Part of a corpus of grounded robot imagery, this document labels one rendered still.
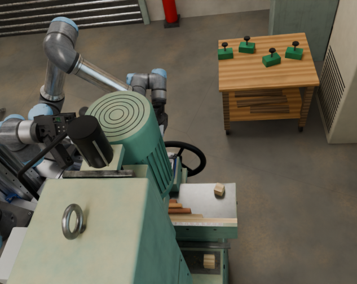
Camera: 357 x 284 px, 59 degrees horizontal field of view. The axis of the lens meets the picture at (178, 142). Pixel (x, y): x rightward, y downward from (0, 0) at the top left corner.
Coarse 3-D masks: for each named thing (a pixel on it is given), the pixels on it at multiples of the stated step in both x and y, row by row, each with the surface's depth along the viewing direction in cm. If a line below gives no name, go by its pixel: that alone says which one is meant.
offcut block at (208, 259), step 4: (204, 256) 117; (208, 256) 116; (212, 256) 116; (204, 260) 116; (208, 260) 116; (212, 260) 115; (204, 264) 115; (208, 264) 115; (212, 264) 114; (212, 268) 117
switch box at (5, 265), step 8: (16, 232) 62; (24, 232) 62; (8, 240) 61; (16, 240) 61; (8, 248) 60; (16, 248) 60; (8, 256) 59; (0, 264) 58; (8, 264) 58; (0, 272) 57; (8, 272) 57; (0, 280) 57
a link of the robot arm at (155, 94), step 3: (156, 90) 150; (159, 90) 150; (162, 90) 150; (153, 93) 150; (156, 93) 149; (159, 93) 149; (162, 93) 150; (165, 93) 151; (153, 96) 150; (156, 96) 149; (159, 96) 149; (162, 96) 150; (165, 96) 151; (165, 99) 152
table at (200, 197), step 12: (180, 192) 128; (192, 192) 127; (204, 192) 126; (228, 192) 124; (192, 204) 124; (204, 204) 123; (216, 204) 122; (228, 204) 121; (204, 216) 120; (216, 216) 119; (228, 216) 118
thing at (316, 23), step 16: (272, 0) 275; (288, 0) 251; (304, 0) 250; (320, 0) 248; (336, 0) 246; (272, 16) 275; (288, 16) 262; (304, 16) 260; (320, 16) 259; (272, 32) 275; (288, 32) 273; (304, 32) 272; (320, 32) 270; (320, 48) 282
